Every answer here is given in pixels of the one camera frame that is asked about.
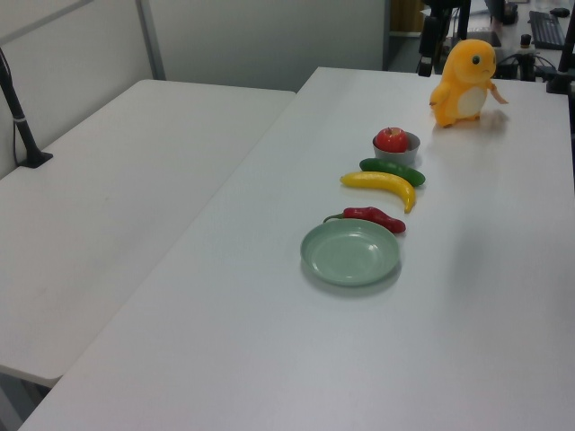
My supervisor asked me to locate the red chili pepper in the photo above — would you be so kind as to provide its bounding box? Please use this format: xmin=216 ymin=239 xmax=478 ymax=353
xmin=323 ymin=206 xmax=407 ymax=234

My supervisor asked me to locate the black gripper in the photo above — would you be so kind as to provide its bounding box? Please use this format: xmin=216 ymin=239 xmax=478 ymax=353
xmin=417 ymin=0 xmax=472 ymax=78

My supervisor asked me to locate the grey partition post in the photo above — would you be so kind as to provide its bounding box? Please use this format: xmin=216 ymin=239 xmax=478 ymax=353
xmin=134 ymin=0 xmax=166 ymax=82

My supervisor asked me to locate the red apple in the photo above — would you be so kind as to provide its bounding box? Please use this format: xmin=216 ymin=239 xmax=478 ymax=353
xmin=376 ymin=127 xmax=410 ymax=153

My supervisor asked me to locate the yellow wooden panel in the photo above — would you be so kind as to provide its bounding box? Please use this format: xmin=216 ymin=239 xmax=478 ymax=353
xmin=388 ymin=0 xmax=427 ymax=36

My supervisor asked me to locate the green cucumber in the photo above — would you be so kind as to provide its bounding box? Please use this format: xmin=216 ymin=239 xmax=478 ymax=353
xmin=358 ymin=157 xmax=427 ymax=187

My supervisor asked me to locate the black stand with clamp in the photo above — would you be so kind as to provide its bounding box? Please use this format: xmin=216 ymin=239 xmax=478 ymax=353
xmin=544 ymin=24 xmax=575 ymax=96

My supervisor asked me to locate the white side table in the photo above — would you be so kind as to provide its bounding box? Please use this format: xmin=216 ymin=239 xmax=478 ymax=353
xmin=0 ymin=78 xmax=297 ymax=388

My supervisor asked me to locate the black keyboard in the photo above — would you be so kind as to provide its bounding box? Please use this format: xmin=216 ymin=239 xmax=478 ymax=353
xmin=528 ymin=10 xmax=566 ymax=50

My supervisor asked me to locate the orange plush toy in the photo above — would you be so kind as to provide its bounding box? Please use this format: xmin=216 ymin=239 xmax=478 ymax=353
xmin=429 ymin=39 xmax=510 ymax=129

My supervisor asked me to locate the black camera stand pole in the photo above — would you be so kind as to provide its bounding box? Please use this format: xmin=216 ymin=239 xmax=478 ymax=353
xmin=0 ymin=47 xmax=54 ymax=170

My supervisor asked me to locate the yellow banana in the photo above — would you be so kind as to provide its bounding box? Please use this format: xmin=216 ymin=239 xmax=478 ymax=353
xmin=339 ymin=171 xmax=418 ymax=215

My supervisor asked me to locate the green plate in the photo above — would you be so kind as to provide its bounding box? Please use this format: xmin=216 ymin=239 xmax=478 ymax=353
xmin=299 ymin=221 xmax=402 ymax=287

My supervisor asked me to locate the grey bowl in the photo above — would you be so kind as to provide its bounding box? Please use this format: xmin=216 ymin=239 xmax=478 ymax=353
xmin=371 ymin=130 xmax=422 ymax=166

